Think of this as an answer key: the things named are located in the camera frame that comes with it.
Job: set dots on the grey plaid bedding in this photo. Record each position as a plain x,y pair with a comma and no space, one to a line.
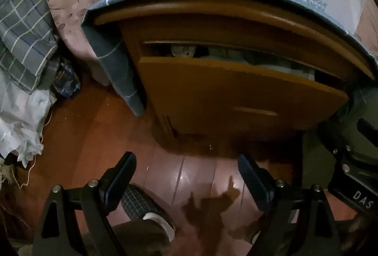
23,31

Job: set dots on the wooden nightstand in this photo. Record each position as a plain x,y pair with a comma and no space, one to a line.
206,28

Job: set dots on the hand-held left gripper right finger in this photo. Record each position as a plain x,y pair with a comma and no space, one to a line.
254,182

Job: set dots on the white crumpled cloth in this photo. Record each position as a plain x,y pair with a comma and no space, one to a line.
17,126

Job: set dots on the dark checked slipper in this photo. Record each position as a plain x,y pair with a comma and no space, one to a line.
138,202

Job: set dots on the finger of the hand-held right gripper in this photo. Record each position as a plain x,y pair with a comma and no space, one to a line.
366,129

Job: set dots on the white underwear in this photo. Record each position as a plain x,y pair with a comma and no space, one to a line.
183,51

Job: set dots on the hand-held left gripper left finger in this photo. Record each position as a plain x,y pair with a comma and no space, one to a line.
118,182

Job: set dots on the blue snack packet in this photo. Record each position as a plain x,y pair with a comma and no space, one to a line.
66,81

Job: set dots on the blue checked cloth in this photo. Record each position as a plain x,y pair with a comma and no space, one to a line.
115,61

